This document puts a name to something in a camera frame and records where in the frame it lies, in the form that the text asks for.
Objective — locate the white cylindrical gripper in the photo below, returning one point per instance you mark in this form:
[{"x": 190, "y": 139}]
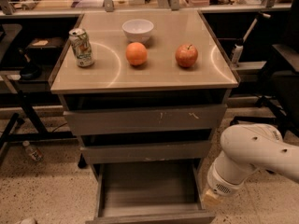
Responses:
[{"x": 220, "y": 181}]

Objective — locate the grey bottom drawer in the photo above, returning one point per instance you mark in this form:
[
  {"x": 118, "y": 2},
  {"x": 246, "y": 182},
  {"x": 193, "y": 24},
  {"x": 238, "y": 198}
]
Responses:
[{"x": 156, "y": 192}]

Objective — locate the grey drawer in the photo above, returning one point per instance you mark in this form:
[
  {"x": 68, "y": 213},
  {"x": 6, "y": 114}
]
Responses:
[
  {"x": 156, "y": 192},
  {"x": 145, "y": 119},
  {"x": 153, "y": 146}
]

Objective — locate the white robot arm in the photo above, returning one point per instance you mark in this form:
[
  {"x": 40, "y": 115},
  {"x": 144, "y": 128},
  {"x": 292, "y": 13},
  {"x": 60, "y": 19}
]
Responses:
[{"x": 246, "y": 148}]

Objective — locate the grey middle drawer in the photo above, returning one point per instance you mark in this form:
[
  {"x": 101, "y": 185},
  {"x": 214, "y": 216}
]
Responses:
[{"x": 153, "y": 146}]

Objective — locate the grey drawer cabinet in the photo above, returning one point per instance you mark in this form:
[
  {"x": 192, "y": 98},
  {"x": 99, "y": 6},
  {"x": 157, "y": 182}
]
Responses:
[{"x": 111, "y": 82}]

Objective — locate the grey top drawer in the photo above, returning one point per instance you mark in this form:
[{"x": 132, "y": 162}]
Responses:
[{"x": 145, "y": 119}]

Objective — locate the black office chair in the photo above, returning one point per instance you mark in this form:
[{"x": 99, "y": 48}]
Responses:
[{"x": 278, "y": 80}]

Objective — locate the red apple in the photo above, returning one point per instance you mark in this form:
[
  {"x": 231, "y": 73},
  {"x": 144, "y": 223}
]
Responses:
[{"x": 186, "y": 55}]

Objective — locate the orange fruit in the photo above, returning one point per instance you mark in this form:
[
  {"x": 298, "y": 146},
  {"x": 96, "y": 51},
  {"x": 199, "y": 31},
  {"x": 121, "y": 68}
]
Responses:
[{"x": 136, "y": 53}]

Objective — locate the plastic bottle on floor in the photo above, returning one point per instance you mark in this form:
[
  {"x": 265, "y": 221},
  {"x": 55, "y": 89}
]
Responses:
[{"x": 32, "y": 151}]

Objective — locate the white bowl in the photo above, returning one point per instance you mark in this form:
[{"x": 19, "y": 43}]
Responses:
[{"x": 138, "y": 30}]

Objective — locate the green white soda can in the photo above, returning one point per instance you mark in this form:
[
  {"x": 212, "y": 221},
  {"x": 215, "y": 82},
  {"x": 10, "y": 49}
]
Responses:
[{"x": 81, "y": 47}]

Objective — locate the black round object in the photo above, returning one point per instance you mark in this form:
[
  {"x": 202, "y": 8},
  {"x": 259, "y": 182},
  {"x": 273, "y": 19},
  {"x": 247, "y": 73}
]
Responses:
[{"x": 30, "y": 69}]

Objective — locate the black box on shelf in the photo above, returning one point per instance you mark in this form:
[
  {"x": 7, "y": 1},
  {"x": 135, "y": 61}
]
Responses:
[{"x": 45, "y": 50}]

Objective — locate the white handled tool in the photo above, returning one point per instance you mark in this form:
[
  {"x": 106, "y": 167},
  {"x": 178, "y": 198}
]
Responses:
[{"x": 239, "y": 44}]

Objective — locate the black table leg frame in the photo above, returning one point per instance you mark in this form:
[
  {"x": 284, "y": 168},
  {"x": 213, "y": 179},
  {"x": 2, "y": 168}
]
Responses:
[{"x": 41, "y": 132}]

